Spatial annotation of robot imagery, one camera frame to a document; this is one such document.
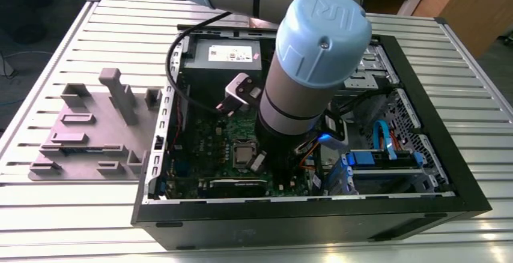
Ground silver topped CPU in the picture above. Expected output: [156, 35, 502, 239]
[234, 145, 255, 165]

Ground black graphics card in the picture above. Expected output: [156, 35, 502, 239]
[198, 178, 270, 199]

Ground green motherboard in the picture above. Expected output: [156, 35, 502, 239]
[164, 115, 312, 200]

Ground hard disk in blue carrier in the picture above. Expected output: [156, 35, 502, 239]
[345, 150, 426, 169]

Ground black PC case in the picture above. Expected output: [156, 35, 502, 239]
[131, 24, 493, 251]

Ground blue expansion slot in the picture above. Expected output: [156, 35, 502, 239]
[175, 160, 191, 177]

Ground silver metal disk bay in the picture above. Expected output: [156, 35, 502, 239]
[339, 151, 439, 196]

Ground grey power supply unit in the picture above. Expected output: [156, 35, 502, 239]
[179, 38, 266, 121]

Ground silver metal drive cage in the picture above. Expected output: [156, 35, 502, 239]
[331, 37, 402, 105]

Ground grey parts rack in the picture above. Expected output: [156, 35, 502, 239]
[28, 67, 170, 183]

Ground RAM stick with label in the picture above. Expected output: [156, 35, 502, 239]
[59, 147, 108, 155]

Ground wooden cabinet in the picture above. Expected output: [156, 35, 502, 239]
[411, 0, 513, 58]

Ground black office chair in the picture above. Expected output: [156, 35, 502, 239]
[0, 0, 55, 44]

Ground orange data wire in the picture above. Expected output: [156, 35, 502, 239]
[299, 141, 323, 172]

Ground silver boxed wrist camera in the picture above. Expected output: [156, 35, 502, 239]
[215, 72, 266, 116]

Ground red black twisted wire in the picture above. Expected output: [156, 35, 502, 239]
[171, 102, 184, 157]

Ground blue flat data wire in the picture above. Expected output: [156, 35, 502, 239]
[371, 119, 401, 160]

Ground red orange disk wires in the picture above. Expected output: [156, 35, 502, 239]
[391, 132, 406, 153]

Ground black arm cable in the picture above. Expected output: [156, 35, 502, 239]
[164, 10, 234, 115]

